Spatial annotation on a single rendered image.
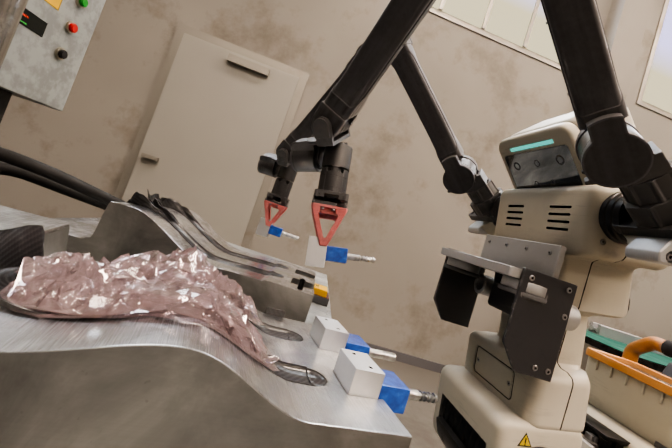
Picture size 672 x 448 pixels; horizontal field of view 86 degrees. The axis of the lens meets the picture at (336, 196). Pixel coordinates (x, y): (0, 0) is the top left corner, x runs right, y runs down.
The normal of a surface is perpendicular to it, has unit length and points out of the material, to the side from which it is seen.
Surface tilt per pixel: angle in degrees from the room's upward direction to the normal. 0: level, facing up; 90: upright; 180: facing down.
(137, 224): 90
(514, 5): 90
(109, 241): 90
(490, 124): 90
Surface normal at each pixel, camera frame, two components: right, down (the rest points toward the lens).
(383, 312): 0.16, -0.02
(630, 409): -0.95, -0.29
